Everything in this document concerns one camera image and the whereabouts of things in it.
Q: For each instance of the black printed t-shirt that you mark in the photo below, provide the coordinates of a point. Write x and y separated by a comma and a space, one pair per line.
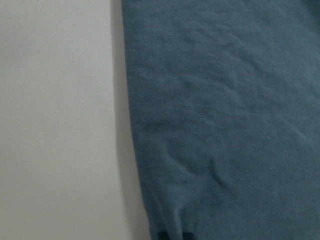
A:
224, 103

